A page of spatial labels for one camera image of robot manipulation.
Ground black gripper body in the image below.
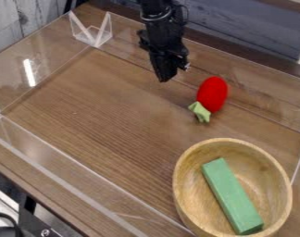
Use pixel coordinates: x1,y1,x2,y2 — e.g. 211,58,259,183
138,30,190,70

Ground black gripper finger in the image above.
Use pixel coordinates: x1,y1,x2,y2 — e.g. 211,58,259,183
150,53,165,82
164,56,177,81

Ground red plush radish green leaves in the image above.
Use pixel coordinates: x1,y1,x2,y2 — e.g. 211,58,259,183
189,76,228,122

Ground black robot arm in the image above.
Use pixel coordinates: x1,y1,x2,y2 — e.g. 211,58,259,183
137,0,190,82

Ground wooden bowl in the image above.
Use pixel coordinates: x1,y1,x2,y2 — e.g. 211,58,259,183
173,138,292,237

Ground green rectangular block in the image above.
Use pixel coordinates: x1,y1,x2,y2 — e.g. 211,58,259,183
201,157,264,235

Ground clear acrylic corner bracket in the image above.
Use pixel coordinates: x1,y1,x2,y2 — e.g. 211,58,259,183
69,11,113,48

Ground clear acrylic enclosure wall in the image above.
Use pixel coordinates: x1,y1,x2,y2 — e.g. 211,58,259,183
0,6,300,237

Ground black metal table frame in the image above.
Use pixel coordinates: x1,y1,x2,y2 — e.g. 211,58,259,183
19,195,81,237

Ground black cable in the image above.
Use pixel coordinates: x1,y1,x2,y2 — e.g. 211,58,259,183
0,212,22,237

